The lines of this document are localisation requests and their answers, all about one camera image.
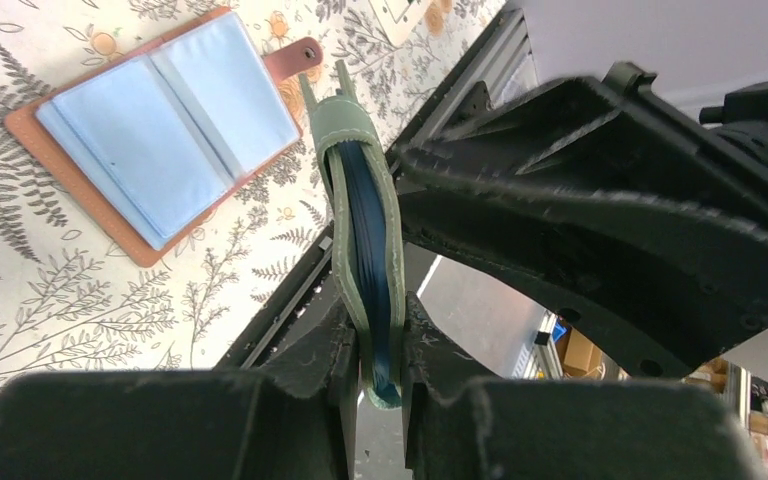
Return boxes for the green white chessboard mat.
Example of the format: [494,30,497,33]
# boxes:
[369,0,432,47]

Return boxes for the floral tablecloth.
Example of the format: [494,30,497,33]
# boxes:
[0,1,503,391]

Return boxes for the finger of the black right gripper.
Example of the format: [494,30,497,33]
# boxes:
[393,62,768,378]

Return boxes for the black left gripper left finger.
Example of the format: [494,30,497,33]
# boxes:
[0,304,359,479]

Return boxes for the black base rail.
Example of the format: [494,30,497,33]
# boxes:
[217,8,531,378]

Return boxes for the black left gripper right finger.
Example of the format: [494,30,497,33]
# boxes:
[402,294,767,479]

